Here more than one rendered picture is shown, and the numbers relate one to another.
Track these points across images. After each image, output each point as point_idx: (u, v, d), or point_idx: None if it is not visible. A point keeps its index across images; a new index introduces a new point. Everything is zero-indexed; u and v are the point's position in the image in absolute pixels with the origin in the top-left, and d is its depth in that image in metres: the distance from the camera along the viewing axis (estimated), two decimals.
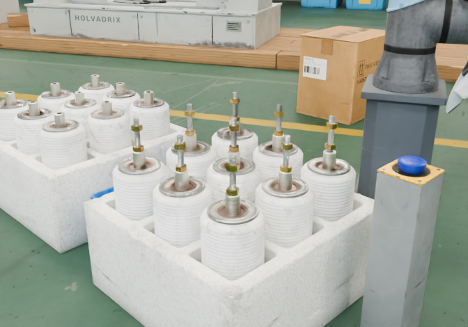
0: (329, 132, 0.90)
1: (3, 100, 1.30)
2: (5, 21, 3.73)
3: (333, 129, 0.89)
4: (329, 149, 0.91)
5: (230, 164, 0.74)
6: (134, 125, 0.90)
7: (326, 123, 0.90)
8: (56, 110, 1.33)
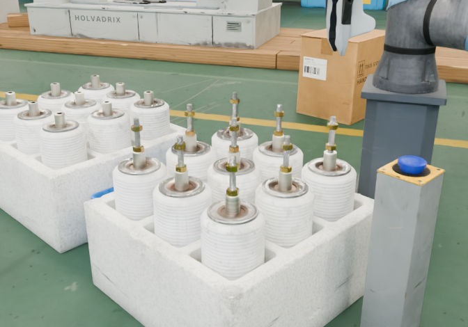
0: (329, 133, 0.90)
1: (3, 100, 1.30)
2: (5, 21, 3.73)
3: (333, 130, 0.89)
4: (329, 150, 0.90)
5: (230, 164, 0.74)
6: (134, 125, 0.90)
7: (327, 124, 0.89)
8: (56, 110, 1.33)
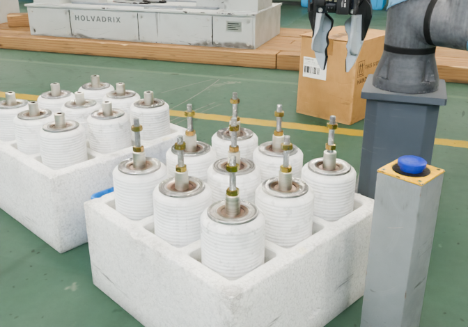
0: (329, 132, 0.90)
1: (3, 100, 1.30)
2: (5, 21, 3.73)
3: (333, 129, 0.89)
4: (329, 149, 0.91)
5: (230, 164, 0.74)
6: (134, 125, 0.90)
7: (327, 123, 0.90)
8: (56, 110, 1.33)
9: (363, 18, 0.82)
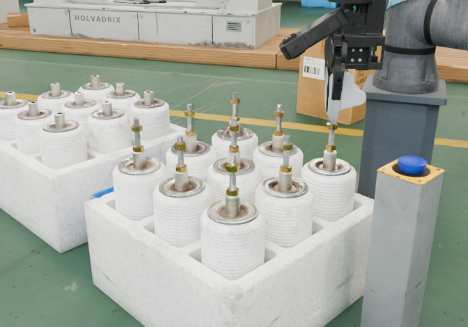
0: (334, 132, 0.90)
1: (3, 100, 1.30)
2: (5, 21, 3.73)
3: (336, 126, 0.90)
4: (335, 148, 0.91)
5: (230, 164, 0.74)
6: (134, 125, 0.90)
7: (335, 125, 0.89)
8: (56, 110, 1.33)
9: (325, 71, 0.90)
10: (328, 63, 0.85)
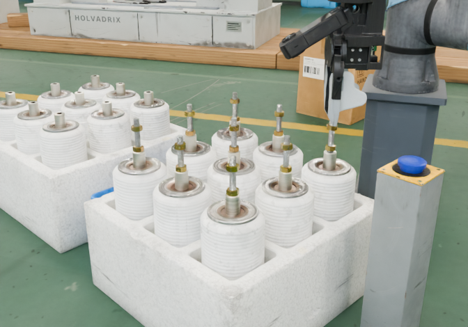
0: (331, 131, 0.91)
1: (3, 100, 1.30)
2: (5, 21, 3.73)
3: (326, 127, 0.91)
4: (327, 147, 0.92)
5: (230, 164, 0.74)
6: (134, 125, 0.90)
7: None
8: (56, 110, 1.33)
9: (325, 69, 0.90)
10: (328, 63, 0.85)
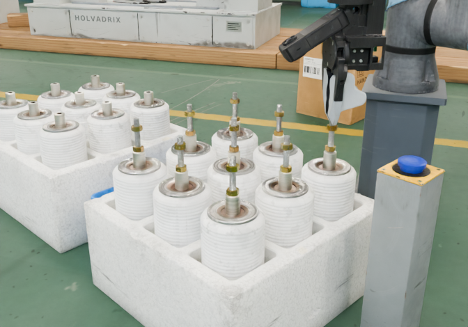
0: (329, 133, 0.90)
1: (3, 100, 1.30)
2: (5, 21, 3.73)
3: (331, 131, 0.89)
4: (327, 151, 0.91)
5: (230, 164, 0.74)
6: (134, 125, 0.90)
7: (326, 124, 0.90)
8: (56, 110, 1.33)
9: (323, 72, 0.90)
10: (329, 65, 0.85)
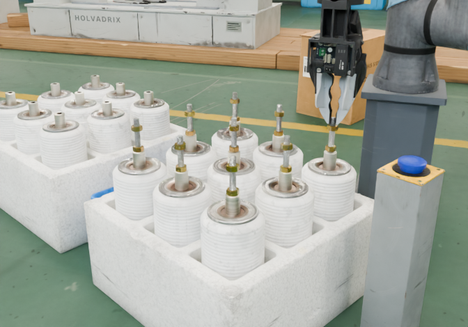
0: (329, 133, 0.90)
1: (3, 100, 1.30)
2: (5, 21, 3.73)
3: (331, 131, 0.89)
4: (327, 151, 0.91)
5: (230, 164, 0.74)
6: (134, 125, 0.90)
7: (327, 124, 0.90)
8: (56, 110, 1.33)
9: (357, 76, 0.86)
10: None
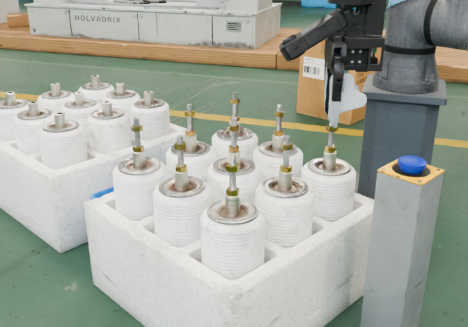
0: (333, 135, 0.90)
1: (3, 100, 1.30)
2: (5, 21, 3.73)
3: (336, 129, 0.90)
4: (335, 151, 0.91)
5: (230, 164, 0.74)
6: (134, 125, 0.90)
7: (332, 127, 0.89)
8: (56, 110, 1.33)
9: (325, 70, 0.90)
10: (328, 65, 0.85)
